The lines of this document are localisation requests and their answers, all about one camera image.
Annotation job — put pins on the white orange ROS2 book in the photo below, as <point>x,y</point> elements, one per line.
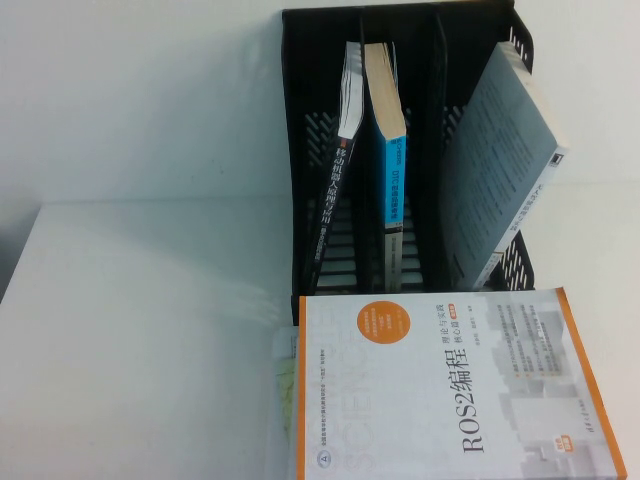
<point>450,390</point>

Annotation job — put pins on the black spine robotics book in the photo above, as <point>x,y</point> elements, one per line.
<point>336,190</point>

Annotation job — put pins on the black plastic book stand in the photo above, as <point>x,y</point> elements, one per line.
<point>430,125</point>

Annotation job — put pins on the white driverless car book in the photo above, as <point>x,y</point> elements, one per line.
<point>495,165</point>

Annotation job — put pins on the stained white paper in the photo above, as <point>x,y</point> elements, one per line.
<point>286,390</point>

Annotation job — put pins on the blue spine book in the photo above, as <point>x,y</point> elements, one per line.
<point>392,175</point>

